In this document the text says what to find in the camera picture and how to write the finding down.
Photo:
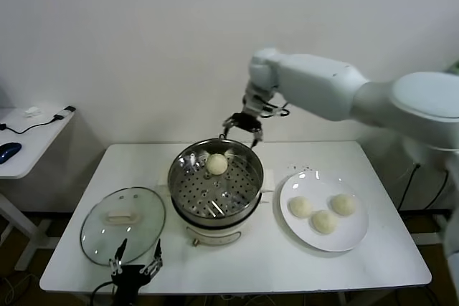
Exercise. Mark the round glass pot lid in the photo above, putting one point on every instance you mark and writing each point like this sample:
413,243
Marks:
120,217

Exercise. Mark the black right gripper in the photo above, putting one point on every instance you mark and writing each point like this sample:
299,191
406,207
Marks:
246,121

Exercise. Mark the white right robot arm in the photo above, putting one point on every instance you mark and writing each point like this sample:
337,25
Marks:
322,84

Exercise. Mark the white steamed baozi bun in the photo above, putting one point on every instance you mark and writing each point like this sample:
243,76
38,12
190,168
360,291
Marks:
216,163
324,222
300,208
343,205

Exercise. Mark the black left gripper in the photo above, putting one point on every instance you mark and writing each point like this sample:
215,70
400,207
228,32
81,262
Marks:
129,277

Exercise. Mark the cream electric cooking pot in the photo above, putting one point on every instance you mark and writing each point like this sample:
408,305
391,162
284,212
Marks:
215,237

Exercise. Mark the dark crumb specks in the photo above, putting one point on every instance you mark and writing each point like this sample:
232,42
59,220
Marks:
306,167

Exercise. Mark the perforated steel steamer basket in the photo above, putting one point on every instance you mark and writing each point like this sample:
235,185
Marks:
201,195

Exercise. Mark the white side table with mouse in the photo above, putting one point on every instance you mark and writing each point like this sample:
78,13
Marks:
32,137

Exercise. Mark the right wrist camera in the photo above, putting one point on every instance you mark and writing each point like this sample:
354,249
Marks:
255,101

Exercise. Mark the white side table with appliance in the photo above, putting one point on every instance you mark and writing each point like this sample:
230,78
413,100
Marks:
426,238

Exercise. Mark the round white plate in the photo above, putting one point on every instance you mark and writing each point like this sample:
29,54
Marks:
297,187

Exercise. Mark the small white crumpled object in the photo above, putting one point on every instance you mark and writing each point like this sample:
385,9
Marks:
31,112

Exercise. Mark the blue computer mouse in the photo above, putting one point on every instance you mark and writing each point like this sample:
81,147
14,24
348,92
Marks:
9,152

